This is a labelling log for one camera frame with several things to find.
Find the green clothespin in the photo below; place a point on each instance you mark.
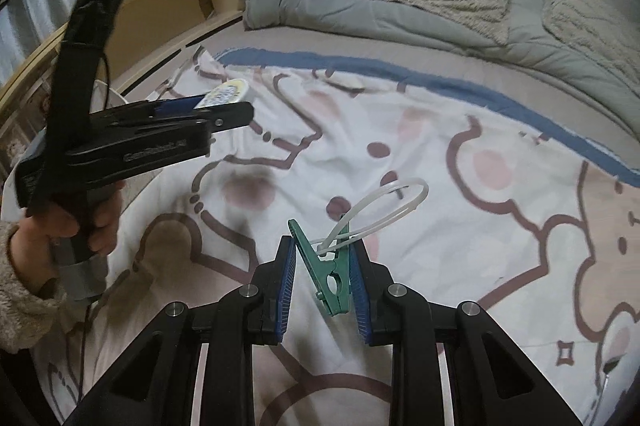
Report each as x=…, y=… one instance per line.
x=328, y=271

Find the grey quilted duvet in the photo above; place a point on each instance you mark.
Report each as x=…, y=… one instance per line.
x=586, y=48

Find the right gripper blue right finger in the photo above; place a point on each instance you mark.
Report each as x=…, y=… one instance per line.
x=368, y=283

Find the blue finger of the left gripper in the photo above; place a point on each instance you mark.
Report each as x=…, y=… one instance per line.
x=215, y=119
x=176, y=107

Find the white cable tie loop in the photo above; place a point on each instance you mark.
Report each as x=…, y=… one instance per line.
x=376, y=211

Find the wooden bedside shelf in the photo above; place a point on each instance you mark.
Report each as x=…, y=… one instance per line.
x=147, y=35

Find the fuzzy beige left sleeve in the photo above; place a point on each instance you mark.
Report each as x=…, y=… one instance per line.
x=25, y=317

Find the white shoe box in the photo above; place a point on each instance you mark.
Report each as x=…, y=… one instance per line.
x=104, y=97

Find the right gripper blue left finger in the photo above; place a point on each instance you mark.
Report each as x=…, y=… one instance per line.
x=274, y=280

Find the cartoon bear blanket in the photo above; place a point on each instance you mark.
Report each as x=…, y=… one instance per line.
x=460, y=191

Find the person's left hand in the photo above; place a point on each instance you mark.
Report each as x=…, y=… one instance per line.
x=30, y=245

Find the metal back scratcher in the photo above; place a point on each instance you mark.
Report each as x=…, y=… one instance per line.
x=607, y=369

